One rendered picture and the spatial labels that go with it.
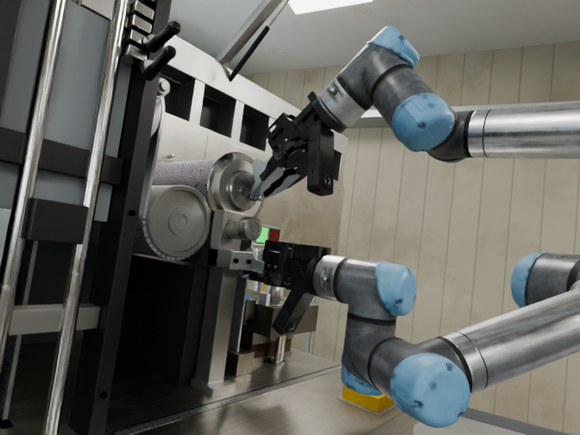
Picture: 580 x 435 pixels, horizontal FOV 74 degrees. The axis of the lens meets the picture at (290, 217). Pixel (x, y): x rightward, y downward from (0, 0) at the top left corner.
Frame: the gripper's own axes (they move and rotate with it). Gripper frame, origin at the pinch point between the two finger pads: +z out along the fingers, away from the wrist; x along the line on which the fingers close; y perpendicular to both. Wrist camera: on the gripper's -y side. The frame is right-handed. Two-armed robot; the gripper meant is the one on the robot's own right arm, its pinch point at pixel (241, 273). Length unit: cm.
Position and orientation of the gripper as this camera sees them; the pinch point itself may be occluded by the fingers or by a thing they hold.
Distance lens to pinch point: 80.7
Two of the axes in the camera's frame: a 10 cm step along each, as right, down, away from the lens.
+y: 1.2, -9.9, 0.8
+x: -6.2, -1.4, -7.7
